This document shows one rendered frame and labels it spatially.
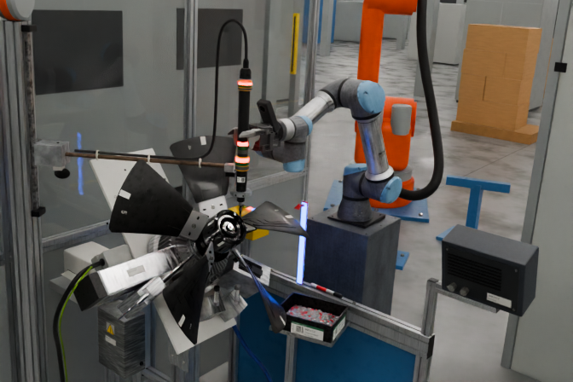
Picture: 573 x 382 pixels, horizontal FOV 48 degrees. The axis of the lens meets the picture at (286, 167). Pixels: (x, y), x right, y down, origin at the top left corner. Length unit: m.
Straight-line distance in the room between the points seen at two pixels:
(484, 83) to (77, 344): 8.09
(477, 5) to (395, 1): 6.89
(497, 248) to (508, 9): 10.68
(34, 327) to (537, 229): 2.42
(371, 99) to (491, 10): 10.31
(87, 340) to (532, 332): 2.26
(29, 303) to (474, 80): 8.41
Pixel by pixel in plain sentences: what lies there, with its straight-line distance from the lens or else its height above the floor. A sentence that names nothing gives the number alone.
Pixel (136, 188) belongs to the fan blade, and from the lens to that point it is 1.92.
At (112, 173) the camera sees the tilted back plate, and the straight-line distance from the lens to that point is 2.23.
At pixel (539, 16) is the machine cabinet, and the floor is 1.72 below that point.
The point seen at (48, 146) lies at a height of 1.42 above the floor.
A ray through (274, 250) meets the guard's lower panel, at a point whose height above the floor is 0.58.
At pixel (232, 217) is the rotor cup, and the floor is 1.24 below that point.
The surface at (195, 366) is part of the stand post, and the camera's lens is 2.33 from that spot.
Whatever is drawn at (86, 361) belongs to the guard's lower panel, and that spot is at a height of 0.43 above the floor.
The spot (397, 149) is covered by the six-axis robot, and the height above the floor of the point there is 0.59.
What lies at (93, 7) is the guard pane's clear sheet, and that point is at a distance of 2.50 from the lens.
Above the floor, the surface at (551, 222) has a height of 0.88.
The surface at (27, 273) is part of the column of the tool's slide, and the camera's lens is 2.37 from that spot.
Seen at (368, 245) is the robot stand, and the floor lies 0.96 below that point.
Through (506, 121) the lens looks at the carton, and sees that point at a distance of 9.94.
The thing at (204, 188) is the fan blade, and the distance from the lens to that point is 2.11.
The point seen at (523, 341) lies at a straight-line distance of 3.79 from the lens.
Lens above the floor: 1.94
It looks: 15 degrees down
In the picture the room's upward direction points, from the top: 3 degrees clockwise
